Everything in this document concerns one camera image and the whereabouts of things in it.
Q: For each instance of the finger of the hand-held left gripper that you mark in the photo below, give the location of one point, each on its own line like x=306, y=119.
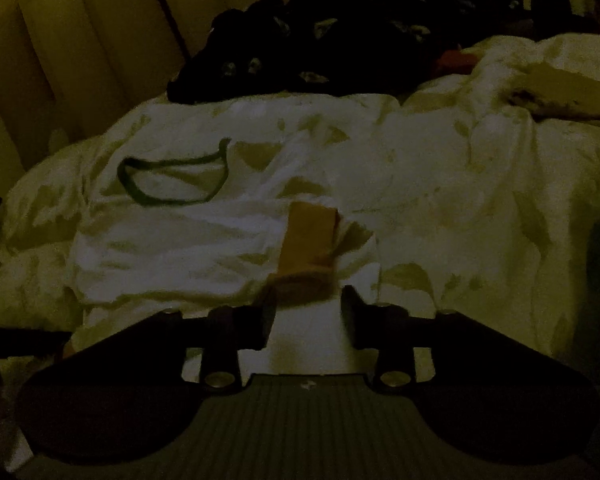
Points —
x=20, y=341

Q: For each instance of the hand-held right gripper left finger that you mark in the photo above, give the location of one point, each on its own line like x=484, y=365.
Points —
x=262, y=317

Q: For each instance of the dark printed cloth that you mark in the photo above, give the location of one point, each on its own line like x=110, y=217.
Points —
x=360, y=25

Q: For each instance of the padded headboard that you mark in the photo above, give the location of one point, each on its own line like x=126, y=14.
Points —
x=80, y=50

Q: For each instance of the folded pale cloth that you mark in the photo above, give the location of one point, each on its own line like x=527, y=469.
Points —
x=565, y=92

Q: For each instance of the tan cloth strip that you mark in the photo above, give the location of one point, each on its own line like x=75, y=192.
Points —
x=307, y=245

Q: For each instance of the white shirt with green collar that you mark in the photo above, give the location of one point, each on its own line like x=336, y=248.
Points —
x=180, y=250

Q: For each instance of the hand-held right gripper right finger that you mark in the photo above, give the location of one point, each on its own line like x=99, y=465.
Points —
x=352, y=317

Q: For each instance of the pale floral blanket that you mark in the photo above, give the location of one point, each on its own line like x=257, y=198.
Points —
x=480, y=185

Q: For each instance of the red cloth item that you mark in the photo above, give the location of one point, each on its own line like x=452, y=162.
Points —
x=452, y=61

